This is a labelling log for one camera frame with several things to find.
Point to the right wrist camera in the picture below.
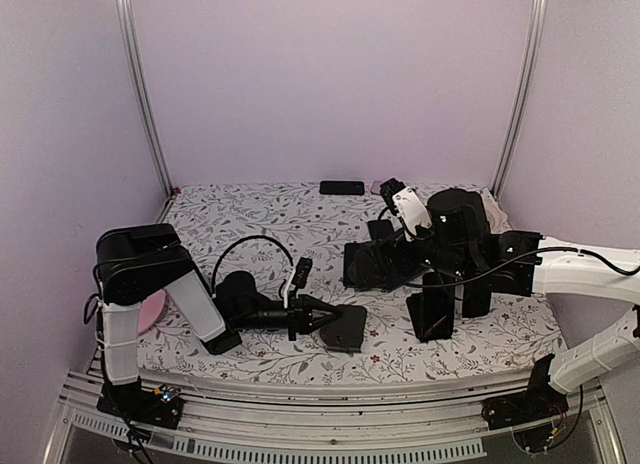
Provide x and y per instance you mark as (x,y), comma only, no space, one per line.
(404,203)

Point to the aluminium frame post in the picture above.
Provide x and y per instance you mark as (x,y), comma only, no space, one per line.
(132,51)
(535,32)

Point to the black folding phone stand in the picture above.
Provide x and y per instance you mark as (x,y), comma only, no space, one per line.
(414,302)

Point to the left aluminium frame post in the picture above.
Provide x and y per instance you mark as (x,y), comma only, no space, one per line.
(132,51)

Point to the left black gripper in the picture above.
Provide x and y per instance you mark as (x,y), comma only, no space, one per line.
(299,314)

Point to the right aluminium frame post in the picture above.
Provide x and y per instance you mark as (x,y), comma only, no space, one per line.
(535,32)

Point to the blue phone under stand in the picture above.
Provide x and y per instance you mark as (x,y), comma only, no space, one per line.
(350,254)

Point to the black phone front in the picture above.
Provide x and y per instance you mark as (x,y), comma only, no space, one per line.
(436,314)

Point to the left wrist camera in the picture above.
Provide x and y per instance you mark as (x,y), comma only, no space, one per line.
(296,281)

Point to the black stand wooden base front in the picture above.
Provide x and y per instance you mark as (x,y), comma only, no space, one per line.
(346,333)

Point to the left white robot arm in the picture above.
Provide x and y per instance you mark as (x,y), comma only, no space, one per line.
(134,263)

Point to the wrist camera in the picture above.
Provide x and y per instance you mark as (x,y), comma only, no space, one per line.
(404,203)
(296,281)

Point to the pink bowl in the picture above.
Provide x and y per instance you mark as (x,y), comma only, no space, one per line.
(151,310)

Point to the black phone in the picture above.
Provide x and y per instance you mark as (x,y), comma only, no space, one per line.
(382,232)
(436,314)
(476,300)
(341,187)

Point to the purple phone at back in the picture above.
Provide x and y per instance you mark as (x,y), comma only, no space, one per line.
(376,187)

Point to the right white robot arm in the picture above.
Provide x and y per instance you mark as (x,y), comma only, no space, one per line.
(569,273)

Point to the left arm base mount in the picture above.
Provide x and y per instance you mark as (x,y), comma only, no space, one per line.
(160,407)

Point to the floral table mat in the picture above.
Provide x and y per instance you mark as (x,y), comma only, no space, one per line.
(261,229)

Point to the front aluminium rail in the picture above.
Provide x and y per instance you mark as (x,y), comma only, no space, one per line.
(424,422)

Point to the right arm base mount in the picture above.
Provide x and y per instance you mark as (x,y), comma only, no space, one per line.
(537,401)

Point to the white patterned plate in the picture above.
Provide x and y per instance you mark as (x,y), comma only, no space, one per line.
(498,220)

